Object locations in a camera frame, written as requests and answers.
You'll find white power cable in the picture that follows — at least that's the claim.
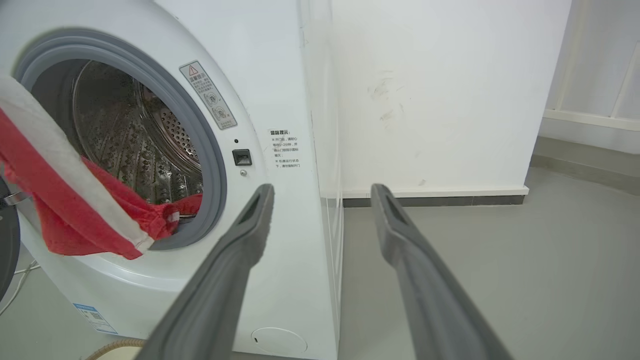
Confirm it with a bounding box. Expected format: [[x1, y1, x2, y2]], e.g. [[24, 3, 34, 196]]
[[0, 260, 42, 317]]

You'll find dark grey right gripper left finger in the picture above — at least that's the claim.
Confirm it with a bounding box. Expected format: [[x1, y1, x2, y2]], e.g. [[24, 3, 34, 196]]
[[135, 183, 275, 360]]

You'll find dark round washing machine door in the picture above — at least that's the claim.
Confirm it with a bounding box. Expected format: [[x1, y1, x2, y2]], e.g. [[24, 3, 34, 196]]
[[0, 176, 22, 302]]

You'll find red and white garment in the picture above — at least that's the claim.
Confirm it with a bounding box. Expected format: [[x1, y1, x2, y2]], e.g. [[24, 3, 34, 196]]
[[0, 76, 204, 261]]

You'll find beige corrugated drain hose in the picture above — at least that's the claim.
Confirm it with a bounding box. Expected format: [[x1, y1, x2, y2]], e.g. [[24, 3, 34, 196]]
[[84, 338, 147, 360]]

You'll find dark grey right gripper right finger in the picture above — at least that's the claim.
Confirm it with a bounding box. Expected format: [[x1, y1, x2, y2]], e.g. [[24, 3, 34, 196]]
[[370, 183, 514, 360]]

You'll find white front-load washing machine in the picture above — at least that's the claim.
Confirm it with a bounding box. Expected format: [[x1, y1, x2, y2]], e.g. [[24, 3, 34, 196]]
[[0, 0, 345, 360]]

